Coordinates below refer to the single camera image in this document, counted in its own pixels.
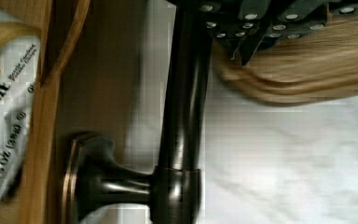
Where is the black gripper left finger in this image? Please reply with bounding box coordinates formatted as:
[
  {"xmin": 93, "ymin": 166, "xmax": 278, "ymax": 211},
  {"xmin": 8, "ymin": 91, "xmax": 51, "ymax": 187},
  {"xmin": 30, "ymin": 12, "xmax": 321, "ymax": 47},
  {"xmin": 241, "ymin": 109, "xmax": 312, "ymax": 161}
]
[{"xmin": 200, "ymin": 3, "xmax": 271, "ymax": 60}]

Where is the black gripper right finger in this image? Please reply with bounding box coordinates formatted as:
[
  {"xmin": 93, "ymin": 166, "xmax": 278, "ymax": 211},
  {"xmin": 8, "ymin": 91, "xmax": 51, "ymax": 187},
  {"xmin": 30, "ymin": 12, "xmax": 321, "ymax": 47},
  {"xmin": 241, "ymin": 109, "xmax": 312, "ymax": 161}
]
[{"xmin": 239, "ymin": 3, "xmax": 327, "ymax": 66}]

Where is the wooden drawer with black handle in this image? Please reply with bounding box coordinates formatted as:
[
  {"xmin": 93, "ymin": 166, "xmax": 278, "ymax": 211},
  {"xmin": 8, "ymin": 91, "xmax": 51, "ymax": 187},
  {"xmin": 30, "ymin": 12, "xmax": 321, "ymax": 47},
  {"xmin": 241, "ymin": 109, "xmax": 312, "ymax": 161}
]
[{"xmin": 0, "ymin": 0, "xmax": 219, "ymax": 224}]

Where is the wooden cabinet base board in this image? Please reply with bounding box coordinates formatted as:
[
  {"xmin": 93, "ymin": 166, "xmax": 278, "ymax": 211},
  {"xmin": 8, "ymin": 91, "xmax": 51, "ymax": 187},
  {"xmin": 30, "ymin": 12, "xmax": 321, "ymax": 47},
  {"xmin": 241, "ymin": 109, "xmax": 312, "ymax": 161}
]
[{"xmin": 213, "ymin": 16, "xmax": 358, "ymax": 106}]

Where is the white potato chips bag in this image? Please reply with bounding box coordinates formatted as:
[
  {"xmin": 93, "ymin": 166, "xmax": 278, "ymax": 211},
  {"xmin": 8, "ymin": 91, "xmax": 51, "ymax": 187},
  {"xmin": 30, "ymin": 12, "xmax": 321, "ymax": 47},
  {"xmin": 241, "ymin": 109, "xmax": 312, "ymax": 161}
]
[{"xmin": 0, "ymin": 21, "xmax": 40, "ymax": 202}]

